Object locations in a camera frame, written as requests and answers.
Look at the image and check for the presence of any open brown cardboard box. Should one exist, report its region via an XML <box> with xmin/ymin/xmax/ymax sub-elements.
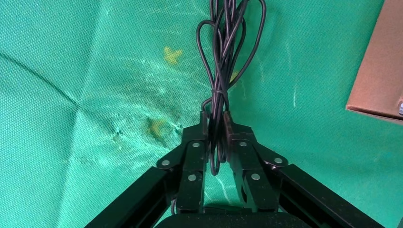
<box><xmin>345</xmin><ymin>0</ymin><xmax>403</xmax><ymax>126</ymax></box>

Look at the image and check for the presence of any green table cloth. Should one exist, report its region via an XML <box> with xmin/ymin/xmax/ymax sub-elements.
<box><xmin>0</xmin><ymin>0</ymin><xmax>403</xmax><ymax>228</ymax></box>

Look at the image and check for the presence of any black mouse cable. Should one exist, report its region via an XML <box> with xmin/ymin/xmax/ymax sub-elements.
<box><xmin>195</xmin><ymin>0</ymin><xmax>267</xmax><ymax>176</ymax></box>

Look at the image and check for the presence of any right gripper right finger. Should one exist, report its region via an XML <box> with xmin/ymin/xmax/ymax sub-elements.
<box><xmin>222</xmin><ymin>111</ymin><xmax>386</xmax><ymax>228</ymax></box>

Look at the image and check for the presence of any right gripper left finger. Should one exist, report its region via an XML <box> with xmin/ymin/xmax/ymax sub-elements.
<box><xmin>84</xmin><ymin>111</ymin><xmax>210</xmax><ymax>228</ymax></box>

